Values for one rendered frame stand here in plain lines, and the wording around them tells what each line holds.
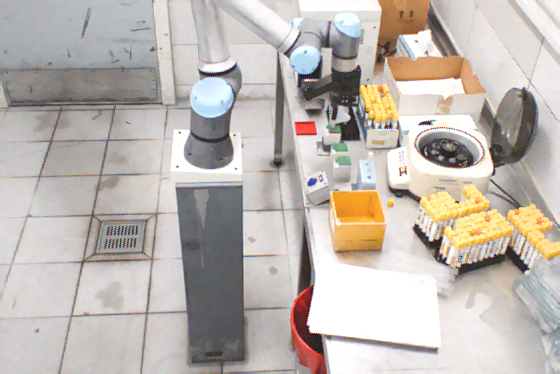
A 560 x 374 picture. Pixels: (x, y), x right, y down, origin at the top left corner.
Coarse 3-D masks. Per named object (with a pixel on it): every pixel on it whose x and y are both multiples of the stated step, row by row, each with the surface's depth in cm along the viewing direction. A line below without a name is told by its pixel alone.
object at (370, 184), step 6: (360, 162) 189; (366, 162) 189; (372, 162) 189; (360, 168) 187; (366, 168) 187; (372, 168) 187; (360, 174) 186; (366, 174) 184; (372, 174) 185; (360, 180) 186; (366, 180) 182; (372, 180) 183; (354, 186) 194; (360, 186) 186; (366, 186) 183; (372, 186) 183
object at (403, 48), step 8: (424, 32) 250; (400, 40) 256; (408, 40) 255; (416, 40) 256; (424, 40) 249; (400, 48) 257; (408, 48) 250; (416, 48) 251; (424, 48) 247; (432, 48) 251; (408, 56) 248; (416, 56) 246; (424, 56) 248; (440, 56) 246
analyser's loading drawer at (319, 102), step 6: (300, 78) 236; (306, 78) 235; (312, 78) 235; (318, 78) 235; (306, 84) 229; (318, 96) 226; (306, 102) 222; (312, 102) 222; (318, 102) 222; (324, 102) 222; (306, 108) 223; (312, 108) 224; (318, 108) 224
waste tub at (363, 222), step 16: (336, 192) 178; (352, 192) 179; (368, 192) 179; (336, 208) 182; (352, 208) 183; (368, 208) 183; (336, 224) 169; (352, 224) 169; (368, 224) 169; (384, 224) 169; (336, 240) 172; (352, 240) 173; (368, 240) 173
